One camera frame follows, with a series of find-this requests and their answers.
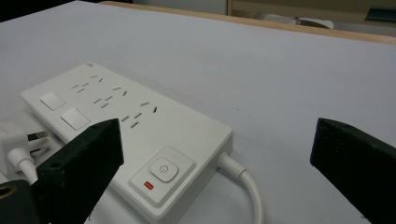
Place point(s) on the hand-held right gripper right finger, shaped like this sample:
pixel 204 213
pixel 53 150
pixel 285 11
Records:
pixel 358 161

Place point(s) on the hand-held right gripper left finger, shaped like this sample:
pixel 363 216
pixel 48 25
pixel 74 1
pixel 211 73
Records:
pixel 77 168

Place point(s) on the white plug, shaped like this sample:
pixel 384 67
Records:
pixel 18 146

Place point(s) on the white power strip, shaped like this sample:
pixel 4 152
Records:
pixel 174 137

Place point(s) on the dark green box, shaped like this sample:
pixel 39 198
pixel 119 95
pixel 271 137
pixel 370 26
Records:
pixel 381 14

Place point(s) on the white crumpled object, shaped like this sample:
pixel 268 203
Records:
pixel 299 21

